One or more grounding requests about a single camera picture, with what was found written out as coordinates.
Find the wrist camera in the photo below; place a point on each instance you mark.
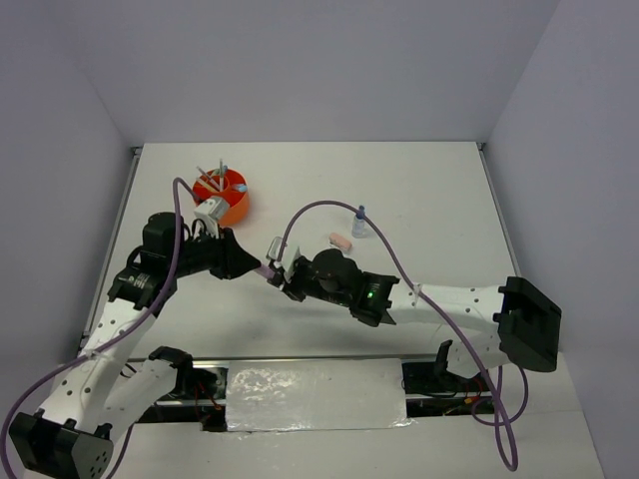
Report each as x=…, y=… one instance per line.
x=210, y=212
x=283, y=256

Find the silver tape panel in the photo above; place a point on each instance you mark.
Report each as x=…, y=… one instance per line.
x=315, y=395

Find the purple pink highlighter marker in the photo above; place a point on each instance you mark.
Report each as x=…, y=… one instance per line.
x=265, y=272

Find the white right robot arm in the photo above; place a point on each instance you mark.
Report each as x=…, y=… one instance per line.
x=463, y=328

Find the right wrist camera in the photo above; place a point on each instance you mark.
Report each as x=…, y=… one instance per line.
x=283, y=256

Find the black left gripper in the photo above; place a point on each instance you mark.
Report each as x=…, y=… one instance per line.
x=232, y=258

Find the small glue bottle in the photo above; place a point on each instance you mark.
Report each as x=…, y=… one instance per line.
x=358, y=223

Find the pink eraser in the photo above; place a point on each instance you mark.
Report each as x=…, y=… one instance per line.
x=339, y=242

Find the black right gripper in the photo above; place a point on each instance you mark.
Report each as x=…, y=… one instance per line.
x=291, y=287

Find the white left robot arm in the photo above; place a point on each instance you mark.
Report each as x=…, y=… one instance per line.
x=72, y=433

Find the orange round pen holder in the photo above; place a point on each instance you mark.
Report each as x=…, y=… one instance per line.
x=239, y=202

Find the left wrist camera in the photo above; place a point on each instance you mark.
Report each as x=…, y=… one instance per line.
x=210, y=212

